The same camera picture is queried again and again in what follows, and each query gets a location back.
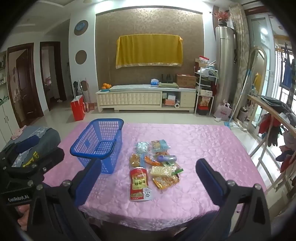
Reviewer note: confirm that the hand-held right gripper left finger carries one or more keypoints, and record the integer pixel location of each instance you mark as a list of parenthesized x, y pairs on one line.
[(92, 171)]

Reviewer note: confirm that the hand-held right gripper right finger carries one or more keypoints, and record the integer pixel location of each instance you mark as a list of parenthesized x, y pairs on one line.
[(208, 173)]

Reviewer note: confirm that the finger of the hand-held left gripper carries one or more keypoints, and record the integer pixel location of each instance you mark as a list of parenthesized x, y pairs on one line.
[(26, 143), (48, 160)]

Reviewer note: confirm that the orange snack packet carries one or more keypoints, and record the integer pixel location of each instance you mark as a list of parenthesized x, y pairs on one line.
[(165, 182)]

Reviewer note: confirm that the purple gum pack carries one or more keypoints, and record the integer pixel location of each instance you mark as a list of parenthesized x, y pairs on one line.
[(167, 158)]

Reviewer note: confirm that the brown cat cookie packet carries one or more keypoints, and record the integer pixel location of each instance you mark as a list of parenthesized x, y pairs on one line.
[(135, 160)]

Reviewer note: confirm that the cracker packet with green strip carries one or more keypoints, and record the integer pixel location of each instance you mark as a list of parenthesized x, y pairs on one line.
[(161, 171)]

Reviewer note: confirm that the clear pastry packet blue print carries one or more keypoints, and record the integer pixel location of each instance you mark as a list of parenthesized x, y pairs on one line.
[(159, 153)]

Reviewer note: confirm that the blue plastic basket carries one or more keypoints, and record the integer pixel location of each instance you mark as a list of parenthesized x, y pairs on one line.
[(106, 120)]

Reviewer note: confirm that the light blue pastry packet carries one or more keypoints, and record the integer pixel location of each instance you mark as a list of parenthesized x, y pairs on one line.
[(159, 144)]

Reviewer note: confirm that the person's left hand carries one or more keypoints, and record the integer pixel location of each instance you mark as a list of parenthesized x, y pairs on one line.
[(23, 215)]

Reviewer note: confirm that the grey covered sofa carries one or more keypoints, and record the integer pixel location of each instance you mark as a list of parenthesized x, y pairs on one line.
[(46, 136)]

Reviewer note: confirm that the pink tablecloth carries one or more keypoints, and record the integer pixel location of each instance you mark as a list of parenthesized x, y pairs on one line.
[(208, 143)]

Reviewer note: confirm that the red snack pouch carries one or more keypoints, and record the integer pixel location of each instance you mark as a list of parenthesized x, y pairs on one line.
[(138, 183)]

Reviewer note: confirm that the dark wooden door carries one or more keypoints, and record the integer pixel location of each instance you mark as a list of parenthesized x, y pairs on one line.
[(25, 88)]

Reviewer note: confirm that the silver blue candy packet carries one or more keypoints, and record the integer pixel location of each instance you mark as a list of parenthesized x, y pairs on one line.
[(143, 147)]

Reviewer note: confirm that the orange sausage stick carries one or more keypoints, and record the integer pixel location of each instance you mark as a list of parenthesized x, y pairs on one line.
[(151, 160)]

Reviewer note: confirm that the red gift bag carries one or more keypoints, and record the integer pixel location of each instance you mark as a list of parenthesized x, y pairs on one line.
[(78, 109)]

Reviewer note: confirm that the pink shopping bag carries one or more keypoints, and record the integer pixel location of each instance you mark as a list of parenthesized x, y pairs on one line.
[(222, 112)]

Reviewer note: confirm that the cleaning tools bundle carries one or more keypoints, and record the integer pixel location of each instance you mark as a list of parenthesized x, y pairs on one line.
[(86, 97)]

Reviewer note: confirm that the white paper roll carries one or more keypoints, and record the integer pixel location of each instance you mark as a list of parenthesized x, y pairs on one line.
[(177, 106)]

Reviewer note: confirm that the pile of clothes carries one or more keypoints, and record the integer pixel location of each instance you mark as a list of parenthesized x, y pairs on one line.
[(270, 129)]

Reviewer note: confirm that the white shelf rack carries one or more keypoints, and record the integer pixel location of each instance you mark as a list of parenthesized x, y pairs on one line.
[(203, 97)]

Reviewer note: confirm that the orange box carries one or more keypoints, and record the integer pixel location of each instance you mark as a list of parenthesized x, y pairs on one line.
[(169, 102)]

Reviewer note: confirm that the cream TV cabinet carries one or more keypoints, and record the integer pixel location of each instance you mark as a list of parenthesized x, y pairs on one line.
[(129, 98)]

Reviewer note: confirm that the blue mop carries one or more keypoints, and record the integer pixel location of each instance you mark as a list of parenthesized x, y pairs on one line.
[(240, 97)]

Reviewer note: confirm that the plate of oranges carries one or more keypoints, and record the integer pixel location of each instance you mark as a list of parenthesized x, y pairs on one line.
[(106, 86)]

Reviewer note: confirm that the wooden clothes rack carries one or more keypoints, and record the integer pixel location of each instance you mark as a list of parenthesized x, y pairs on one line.
[(256, 98)]

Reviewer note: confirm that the brown cardboard box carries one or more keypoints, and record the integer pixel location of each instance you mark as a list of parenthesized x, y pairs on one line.
[(186, 81)]

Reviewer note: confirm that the green folded cloth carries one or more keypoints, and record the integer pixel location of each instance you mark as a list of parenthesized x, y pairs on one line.
[(168, 85)]

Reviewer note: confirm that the black router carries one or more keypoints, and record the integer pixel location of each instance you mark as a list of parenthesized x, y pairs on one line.
[(167, 80)]

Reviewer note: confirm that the blue tissue box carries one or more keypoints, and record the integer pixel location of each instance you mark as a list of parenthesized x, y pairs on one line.
[(155, 83)]

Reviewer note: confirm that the tall standing air conditioner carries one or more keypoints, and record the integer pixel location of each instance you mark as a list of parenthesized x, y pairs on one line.
[(225, 64)]

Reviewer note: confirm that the patterned beige curtain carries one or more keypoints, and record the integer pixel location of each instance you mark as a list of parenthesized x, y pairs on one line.
[(241, 58)]

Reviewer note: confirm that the yellow cloth cover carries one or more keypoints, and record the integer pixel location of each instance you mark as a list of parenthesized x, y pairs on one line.
[(148, 51)]

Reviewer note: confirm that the red flower vase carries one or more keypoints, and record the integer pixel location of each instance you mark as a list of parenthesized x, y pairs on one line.
[(222, 16)]

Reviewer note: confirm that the white wall cabinet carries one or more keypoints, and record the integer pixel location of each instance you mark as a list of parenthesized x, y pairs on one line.
[(5, 115)]

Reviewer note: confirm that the dark wooden door frame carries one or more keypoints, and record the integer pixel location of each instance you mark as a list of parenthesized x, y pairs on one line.
[(61, 76)]

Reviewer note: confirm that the round brown wall plaque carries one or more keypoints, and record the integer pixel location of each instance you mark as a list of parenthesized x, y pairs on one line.
[(81, 57)]

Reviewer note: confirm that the round blue wall clock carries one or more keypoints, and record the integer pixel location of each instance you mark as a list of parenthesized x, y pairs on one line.
[(81, 27)]

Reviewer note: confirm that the arched wooden frame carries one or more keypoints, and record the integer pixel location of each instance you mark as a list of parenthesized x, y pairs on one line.
[(252, 49)]

